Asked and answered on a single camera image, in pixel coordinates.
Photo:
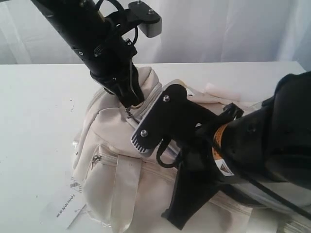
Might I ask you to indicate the cream fabric duffel bag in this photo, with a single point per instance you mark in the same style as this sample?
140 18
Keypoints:
128 191

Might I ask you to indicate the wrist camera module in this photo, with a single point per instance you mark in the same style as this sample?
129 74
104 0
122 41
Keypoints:
137 15
165 121

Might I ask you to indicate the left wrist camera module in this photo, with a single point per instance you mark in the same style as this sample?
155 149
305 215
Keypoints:
137 15

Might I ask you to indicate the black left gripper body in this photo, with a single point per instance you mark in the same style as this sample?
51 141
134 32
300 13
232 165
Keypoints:
113 58

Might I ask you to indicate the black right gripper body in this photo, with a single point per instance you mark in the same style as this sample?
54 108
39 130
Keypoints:
198 180

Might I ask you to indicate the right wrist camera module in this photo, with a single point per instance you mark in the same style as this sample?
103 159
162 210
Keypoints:
165 121

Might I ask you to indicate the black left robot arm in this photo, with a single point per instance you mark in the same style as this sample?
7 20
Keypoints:
98 42

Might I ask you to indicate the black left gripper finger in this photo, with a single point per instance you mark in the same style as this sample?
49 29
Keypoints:
131 93

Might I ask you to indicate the white backdrop curtain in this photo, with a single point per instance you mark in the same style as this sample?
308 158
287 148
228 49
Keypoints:
193 31

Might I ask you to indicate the white paper tag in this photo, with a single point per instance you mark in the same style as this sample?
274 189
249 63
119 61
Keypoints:
65 205

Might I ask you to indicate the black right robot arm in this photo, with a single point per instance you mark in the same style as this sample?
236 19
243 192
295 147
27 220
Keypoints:
218 152

